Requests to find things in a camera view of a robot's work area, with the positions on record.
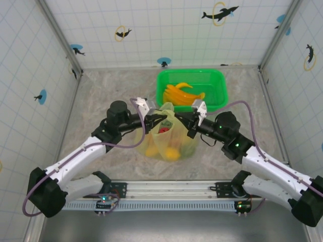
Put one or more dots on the blue circle dolphin sticker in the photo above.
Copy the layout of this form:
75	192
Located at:
164	61
41	96
77	49

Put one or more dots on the aluminium table side rail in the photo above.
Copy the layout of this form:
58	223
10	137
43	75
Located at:
271	111
73	106

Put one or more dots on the red fake apple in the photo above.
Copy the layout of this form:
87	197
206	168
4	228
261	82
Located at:
163	130

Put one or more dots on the green plastic basket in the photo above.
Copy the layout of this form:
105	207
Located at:
217	85

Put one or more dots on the small controller circuit board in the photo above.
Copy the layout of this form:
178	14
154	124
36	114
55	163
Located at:
104	200
242	206

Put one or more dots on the yellow avocado print plastic bag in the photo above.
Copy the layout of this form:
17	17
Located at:
154	141

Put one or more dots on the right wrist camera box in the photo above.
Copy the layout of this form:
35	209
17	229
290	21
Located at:
200	111

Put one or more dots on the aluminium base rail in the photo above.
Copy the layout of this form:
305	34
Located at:
171	187

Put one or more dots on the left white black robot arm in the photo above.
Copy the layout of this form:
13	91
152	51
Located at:
75	156

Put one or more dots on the aluminium corner post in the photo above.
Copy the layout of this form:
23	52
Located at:
278	35
60	37

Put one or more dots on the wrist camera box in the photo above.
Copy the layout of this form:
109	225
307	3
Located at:
200	111
146	107

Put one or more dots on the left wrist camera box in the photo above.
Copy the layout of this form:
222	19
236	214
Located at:
146	107

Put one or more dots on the orange fake banana bunch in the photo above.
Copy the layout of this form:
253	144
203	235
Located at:
181	97

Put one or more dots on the single yellow fake banana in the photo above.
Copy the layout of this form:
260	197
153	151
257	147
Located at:
184	85

